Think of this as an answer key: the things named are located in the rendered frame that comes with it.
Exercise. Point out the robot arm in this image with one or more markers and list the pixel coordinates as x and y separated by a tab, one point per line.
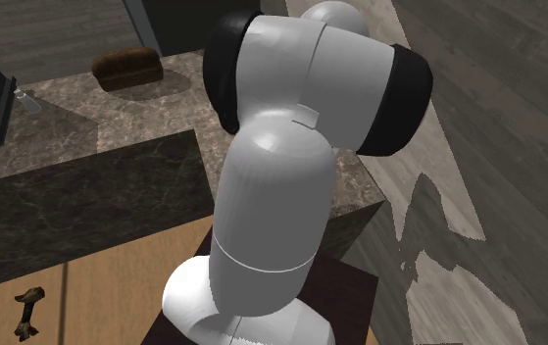
273	191

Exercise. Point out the brown bread loaf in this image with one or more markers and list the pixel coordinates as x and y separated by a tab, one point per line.
128	67

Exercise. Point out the clear glass shaker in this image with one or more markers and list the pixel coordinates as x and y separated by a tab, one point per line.
29	102

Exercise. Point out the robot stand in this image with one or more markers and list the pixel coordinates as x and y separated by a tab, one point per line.
345	296

